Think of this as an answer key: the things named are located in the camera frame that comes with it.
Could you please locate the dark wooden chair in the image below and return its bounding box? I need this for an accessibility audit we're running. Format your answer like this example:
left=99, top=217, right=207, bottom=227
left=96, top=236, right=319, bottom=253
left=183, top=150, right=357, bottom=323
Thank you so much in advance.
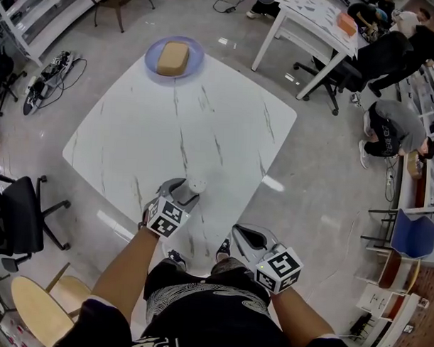
left=92, top=0, right=157, bottom=36

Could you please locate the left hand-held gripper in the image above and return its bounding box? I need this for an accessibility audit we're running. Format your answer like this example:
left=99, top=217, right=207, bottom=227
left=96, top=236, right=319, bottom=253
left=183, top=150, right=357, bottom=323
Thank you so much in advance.
left=145, top=176, right=204, bottom=243

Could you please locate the orange rectangular block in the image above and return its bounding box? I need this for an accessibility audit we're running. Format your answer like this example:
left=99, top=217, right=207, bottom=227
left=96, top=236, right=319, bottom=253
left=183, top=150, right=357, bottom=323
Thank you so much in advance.
left=335, top=12, right=358, bottom=36

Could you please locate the brown rectangular block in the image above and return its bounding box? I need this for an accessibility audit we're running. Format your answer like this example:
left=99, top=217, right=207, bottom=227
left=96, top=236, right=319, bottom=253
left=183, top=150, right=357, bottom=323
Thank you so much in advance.
left=156, top=41, right=192, bottom=79

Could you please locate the white long shelf unit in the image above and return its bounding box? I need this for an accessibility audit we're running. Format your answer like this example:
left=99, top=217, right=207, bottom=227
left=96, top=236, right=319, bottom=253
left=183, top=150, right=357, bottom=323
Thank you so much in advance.
left=392, top=60, right=434, bottom=214

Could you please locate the white curved shelf unit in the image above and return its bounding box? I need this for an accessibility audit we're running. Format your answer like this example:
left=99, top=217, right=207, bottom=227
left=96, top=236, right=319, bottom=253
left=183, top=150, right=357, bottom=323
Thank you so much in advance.
left=0, top=0, right=105, bottom=70

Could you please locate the white cotton swab container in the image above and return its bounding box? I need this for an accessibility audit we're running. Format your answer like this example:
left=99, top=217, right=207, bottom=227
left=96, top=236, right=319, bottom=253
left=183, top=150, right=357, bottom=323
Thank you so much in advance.
left=185, top=177, right=208, bottom=205

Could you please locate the person's right shoe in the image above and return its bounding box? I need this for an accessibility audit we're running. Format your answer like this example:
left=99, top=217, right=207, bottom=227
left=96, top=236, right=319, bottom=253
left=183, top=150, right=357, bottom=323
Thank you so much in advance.
left=215, top=237, right=233, bottom=263

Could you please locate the blue folding chair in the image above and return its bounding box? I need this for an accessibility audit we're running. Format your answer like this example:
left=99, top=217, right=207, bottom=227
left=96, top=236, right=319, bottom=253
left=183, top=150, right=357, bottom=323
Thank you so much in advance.
left=359, top=206, right=434, bottom=262

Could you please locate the person's shoe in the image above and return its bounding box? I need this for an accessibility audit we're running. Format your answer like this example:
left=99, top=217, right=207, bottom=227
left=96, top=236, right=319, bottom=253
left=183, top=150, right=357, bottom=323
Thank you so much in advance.
left=215, top=237, right=233, bottom=263
left=166, top=249, right=188, bottom=272

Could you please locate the person's left shoe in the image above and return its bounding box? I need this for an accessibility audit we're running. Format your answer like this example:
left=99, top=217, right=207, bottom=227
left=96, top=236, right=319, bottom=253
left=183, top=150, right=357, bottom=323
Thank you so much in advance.
left=166, top=249, right=188, bottom=272

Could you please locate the round wooden stool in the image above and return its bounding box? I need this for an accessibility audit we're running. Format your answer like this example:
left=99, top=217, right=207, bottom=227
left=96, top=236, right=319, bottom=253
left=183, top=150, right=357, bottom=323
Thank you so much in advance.
left=9, top=260, right=94, bottom=347

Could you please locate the grey device with cables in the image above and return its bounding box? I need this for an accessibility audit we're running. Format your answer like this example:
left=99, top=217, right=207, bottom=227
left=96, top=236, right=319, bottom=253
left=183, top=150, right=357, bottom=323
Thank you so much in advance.
left=22, top=48, right=88, bottom=119

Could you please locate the purple round plate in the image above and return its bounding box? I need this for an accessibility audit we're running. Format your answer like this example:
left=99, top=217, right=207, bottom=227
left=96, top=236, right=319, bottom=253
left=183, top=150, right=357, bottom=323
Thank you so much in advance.
left=143, top=33, right=206, bottom=81

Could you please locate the person's right forearm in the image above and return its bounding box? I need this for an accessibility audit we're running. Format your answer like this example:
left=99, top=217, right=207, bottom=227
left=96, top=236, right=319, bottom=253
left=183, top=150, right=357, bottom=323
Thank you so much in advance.
left=266, top=285, right=339, bottom=347

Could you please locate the black swivel office chair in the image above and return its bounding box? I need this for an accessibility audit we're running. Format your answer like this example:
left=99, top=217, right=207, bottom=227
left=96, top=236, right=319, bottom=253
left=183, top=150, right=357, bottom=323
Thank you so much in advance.
left=291, top=53, right=364, bottom=117

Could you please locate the white table with papers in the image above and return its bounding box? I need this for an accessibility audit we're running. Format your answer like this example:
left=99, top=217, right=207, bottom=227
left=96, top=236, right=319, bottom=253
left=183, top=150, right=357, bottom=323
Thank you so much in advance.
left=250, top=0, right=362, bottom=103

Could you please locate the black mesh office chair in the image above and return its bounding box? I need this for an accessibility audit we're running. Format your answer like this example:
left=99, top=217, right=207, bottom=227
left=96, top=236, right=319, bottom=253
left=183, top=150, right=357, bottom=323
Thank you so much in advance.
left=0, top=173, right=73, bottom=276

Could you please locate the small white and wood cabinet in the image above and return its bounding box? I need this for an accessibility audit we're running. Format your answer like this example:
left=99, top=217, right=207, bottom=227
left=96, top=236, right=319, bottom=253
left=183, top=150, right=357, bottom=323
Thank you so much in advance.
left=352, top=245, right=433, bottom=347

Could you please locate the person's left forearm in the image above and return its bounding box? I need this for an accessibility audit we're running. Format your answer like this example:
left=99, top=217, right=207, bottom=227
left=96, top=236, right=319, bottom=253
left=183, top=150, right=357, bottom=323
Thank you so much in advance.
left=89, top=224, right=163, bottom=332

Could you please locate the black power adapter cable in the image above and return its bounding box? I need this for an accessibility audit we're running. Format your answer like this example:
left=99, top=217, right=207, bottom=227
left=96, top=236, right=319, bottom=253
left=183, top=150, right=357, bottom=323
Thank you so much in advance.
left=211, top=0, right=253, bottom=16

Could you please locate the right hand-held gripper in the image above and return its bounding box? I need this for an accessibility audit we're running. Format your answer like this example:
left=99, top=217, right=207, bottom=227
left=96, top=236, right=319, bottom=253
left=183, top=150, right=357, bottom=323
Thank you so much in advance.
left=229, top=223, right=306, bottom=296

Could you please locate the black chair with star base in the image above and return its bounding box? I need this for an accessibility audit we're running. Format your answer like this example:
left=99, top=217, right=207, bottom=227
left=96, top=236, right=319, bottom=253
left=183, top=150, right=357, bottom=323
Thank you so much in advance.
left=0, top=25, right=30, bottom=118

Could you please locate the person's black patterned shirt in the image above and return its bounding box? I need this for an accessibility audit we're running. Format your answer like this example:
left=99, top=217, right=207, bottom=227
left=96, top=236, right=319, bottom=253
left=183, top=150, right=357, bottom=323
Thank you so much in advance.
left=50, top=258, right=364, bottom=347

